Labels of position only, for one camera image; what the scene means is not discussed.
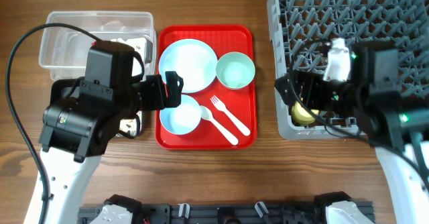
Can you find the light blue bowl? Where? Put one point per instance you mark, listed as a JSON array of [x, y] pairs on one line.
[[183, 119]]

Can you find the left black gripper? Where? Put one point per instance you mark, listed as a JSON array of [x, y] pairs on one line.
[[155, 82]]

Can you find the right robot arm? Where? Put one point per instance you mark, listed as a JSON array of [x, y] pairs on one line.
[[363, 82]]

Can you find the mint green bowl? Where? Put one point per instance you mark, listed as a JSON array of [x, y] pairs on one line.
[[235, 70]]

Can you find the black tray bin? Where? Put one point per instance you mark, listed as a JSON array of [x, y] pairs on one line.
[[69, 88]]

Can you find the white plastic spoon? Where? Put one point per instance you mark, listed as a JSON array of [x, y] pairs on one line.
[[206, 114]]

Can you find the light blue plate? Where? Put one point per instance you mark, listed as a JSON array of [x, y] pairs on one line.
[[193, 60]]

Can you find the white plastic fork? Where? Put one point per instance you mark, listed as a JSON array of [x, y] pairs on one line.
[[222, 107]]

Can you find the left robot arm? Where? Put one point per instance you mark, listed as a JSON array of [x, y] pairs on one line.
[[76, 130]]

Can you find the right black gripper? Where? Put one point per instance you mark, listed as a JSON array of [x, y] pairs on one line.
[[313, 82]]

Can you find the grey dishwasher rack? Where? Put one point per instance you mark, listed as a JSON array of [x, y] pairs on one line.
[[402, 22]]

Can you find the clear plastic bin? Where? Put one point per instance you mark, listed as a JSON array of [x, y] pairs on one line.
[[64, 51]]

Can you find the yellow plastic cup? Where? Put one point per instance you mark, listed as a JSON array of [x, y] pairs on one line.
[[300, 115]]

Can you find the rice food leftovers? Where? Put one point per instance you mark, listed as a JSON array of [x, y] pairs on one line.
[[131, 127]]

